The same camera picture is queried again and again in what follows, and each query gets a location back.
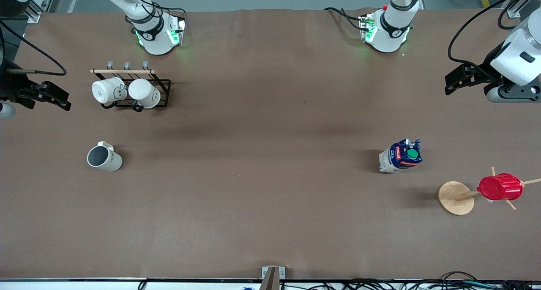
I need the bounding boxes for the blue Pascual milk carton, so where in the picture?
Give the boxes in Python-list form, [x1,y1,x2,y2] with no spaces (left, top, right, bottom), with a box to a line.
[378,138,423,174]

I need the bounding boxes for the red plastic cup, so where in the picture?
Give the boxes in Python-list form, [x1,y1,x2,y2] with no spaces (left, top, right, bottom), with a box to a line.
[477,173,524,201]

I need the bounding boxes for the white mug with face print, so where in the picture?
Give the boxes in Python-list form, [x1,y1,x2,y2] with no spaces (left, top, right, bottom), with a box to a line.
[91,77,128,106]

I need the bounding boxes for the white ribbed mug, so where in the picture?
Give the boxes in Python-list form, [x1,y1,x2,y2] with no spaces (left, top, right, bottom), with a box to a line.
[86,141,123,173]

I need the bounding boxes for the aluminium profile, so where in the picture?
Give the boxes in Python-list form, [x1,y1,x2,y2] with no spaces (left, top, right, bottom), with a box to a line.
[506,0,535,19]
[23,0,58,24]

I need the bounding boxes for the wooden mug tree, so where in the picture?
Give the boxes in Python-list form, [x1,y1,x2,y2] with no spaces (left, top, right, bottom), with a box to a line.
[437,166,541,216]

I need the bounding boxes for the white table edge strip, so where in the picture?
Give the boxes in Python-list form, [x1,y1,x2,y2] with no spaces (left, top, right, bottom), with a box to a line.
[0,278,541,290]

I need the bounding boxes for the brown table cover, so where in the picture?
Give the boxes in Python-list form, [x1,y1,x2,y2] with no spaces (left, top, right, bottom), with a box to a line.
[0,8,541,281]

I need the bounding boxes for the white mug with black handle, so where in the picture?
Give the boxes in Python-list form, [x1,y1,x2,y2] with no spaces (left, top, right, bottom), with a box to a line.
[128,78,161,112]

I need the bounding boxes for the black wire mug rack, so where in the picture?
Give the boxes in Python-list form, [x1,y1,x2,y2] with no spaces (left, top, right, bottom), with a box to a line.
[90,60,172,112]

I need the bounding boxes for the black cable tangle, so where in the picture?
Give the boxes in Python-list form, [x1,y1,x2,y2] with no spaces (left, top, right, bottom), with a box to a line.
[338,271,541,290]

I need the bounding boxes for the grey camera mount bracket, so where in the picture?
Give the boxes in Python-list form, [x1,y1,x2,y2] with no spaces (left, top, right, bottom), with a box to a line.
[259,265,286,290]

